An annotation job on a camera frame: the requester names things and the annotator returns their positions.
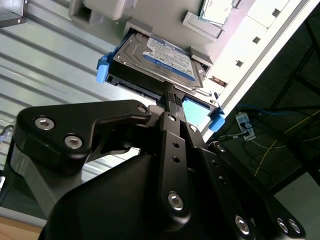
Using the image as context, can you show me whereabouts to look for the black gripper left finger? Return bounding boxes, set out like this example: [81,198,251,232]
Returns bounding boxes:
[12,89,194,218]

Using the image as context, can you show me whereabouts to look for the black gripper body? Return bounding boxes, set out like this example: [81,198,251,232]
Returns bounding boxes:
[41,149,242,240]

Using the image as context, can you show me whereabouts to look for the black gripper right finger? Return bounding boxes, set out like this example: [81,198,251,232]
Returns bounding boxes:
[174,93,308,240]

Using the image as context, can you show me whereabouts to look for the hard disk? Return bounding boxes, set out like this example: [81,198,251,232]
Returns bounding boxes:
[96,33,226,132]

